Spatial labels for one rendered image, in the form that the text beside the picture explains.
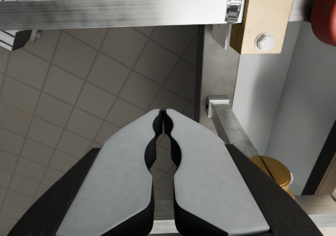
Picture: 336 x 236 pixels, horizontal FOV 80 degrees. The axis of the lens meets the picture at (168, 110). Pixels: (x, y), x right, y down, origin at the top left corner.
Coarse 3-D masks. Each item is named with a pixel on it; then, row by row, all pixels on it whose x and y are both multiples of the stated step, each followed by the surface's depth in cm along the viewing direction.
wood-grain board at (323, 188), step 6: (330, 162) 33; (330, 168) 34; (324, 174) 35; (330, 174) 34; (324, 180) 35; (330, 180) 34; (318, 186) 36; (324, 186) 35; (330, 186) 34; (318, 192) 36; (324, 192) 35; (330, 192) 34; (318, 228) 38; (324, 228) 38; (330, 228) 39; (324, 234) 40; (330, 234) 40
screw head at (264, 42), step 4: (264, 32) 23; (260, 36) 23; (264, 36) 23; (268, 36) 22; (256, 40) 24; (260, 40) 23; (264, 40) 23; (268, 40) 23; (272, 40) 23; (256, 44) 24; (260, 44) 23; (264, 44) 23; (268, 44) 23; (272, 44) 23; (256, 48) 24; (260, 48) 23; (264, 48) 23; (268, 48) 23
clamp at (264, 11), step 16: (256, 0) 22; (272, 0) 22; (288, 0) 22; (256, 16) 22; (272, 16) 22; (288, 16) 23; (240, 32) 24; (256, 32) 23; (272, 32) 23; (240, 48) 24; (272, 48) 24
